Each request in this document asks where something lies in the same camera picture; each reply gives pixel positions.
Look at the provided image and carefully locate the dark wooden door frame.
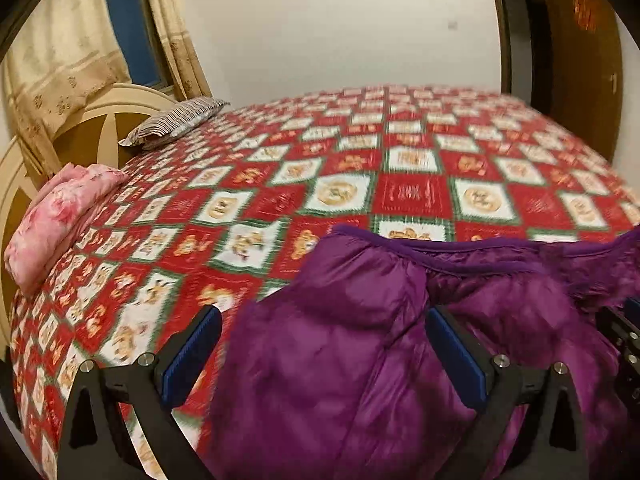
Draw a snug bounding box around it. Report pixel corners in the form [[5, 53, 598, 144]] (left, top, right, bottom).
[[485, 0, 516, 93]]

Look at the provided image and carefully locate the striped pillow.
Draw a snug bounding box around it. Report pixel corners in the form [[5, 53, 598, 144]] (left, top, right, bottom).
[[119, 97, 231, 150]]

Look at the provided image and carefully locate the red paper door decoration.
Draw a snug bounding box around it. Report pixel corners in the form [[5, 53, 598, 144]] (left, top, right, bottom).
[[572, 0, 601, 36]]

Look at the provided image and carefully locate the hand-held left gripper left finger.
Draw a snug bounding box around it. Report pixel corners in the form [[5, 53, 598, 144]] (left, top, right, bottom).
[[56, 304, 222, 480]]

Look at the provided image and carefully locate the window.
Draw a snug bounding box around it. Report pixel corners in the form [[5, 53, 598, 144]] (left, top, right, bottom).
[[102, 0, 171, 93]]

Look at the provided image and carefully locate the cream wooden headboard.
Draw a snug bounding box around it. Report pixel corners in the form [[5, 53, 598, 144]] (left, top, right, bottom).
[[0, 84, 178, 341]]

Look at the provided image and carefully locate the wide beige floral curtain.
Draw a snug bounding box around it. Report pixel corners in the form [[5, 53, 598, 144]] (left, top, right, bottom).
[[0, 0, 133, 176]]

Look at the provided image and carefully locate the purple puffer jacket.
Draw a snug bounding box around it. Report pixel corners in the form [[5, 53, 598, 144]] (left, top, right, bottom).
[[202, 224, 640, 480]]

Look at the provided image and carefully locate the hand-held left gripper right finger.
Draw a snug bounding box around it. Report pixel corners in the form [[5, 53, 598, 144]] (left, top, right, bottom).
[[425, 305, 591, 480]]

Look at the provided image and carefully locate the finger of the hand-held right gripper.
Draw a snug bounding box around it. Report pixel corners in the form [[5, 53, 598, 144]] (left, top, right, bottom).
[[596, 296, 640, 411]]

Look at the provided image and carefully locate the brown wooden door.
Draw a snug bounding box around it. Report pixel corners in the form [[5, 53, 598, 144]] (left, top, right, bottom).
[[542, 0, 623, 161]]

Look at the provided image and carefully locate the pink floral folded quilt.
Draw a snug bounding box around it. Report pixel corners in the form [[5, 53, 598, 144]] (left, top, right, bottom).
[[4, 162, 130, 293]]

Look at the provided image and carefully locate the narrow beige floral curtain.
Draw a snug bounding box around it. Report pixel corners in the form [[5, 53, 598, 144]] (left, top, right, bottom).
[[140, 0, 213, 103]]

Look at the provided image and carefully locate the red checked printed blanket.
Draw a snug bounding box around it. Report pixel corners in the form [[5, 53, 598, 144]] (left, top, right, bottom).
[[7, 85, 640, 480]]

